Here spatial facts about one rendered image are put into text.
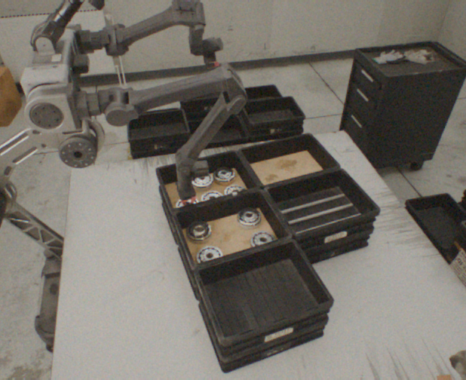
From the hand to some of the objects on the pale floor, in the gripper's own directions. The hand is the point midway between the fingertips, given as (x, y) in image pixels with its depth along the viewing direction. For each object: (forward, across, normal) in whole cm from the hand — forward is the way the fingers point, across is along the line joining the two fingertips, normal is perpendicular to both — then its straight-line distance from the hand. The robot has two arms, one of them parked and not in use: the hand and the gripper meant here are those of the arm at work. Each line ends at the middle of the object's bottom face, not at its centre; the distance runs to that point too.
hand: (187, 203), depth 176 cm
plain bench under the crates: (+87, +24, +21) cm, 93 cm away
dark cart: (+88, -84, +179) cm, 217 cm away
